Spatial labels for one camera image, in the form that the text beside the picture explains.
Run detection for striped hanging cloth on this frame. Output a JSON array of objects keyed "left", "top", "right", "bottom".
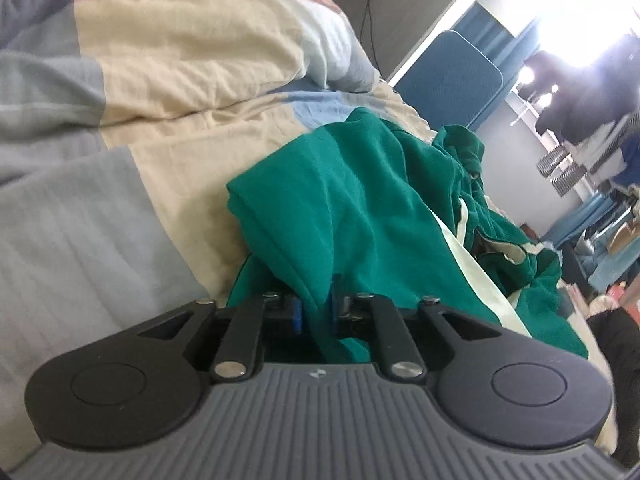
[{"left": 536, "top": 145, "right": 587, "bottom": 197}]

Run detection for blue chair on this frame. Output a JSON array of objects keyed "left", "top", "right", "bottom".
[{"left": 395, "top": 29, "right": 504, "bottom": 133}]

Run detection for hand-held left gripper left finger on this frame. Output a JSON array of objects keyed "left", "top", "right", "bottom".
[{"left": 137, "top": 291, "right": 304, "bottom": 380}]

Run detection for dark cloth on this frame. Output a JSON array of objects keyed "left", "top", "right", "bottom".
[{"left": 585, "top": 305, "right": 640, "bottom": 466}]

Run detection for blue curtain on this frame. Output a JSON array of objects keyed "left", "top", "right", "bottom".
[
  {"left": 542, "top": 194, "right": 626, "bottom": 248},
  {"left": 450, "top": 0, "right": 543, "bottom": 133}
]

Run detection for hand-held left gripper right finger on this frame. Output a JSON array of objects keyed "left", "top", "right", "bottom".
[{"left": 331, "top": 274, "right": 503, "bottom": 380}]

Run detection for dark hanging clothes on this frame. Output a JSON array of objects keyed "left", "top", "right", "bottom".
[{"left": 522, "top": 35, "right": 640, "bottom": 143}]

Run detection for patchwork beige grey blanket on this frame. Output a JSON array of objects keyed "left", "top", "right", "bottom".
[{"left": 0, "top": 0, "right": 621, "bottom": 466}]

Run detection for green sweatshirt with cream stripes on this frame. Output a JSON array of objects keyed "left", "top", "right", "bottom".
[{"left": 225, "top": 106, "right": 590, "bottom": 365}]

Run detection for black cable with plug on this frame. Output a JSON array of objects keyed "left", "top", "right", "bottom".
[{"left": 336, "top": 0, "right": 383, "bottom": 78}]

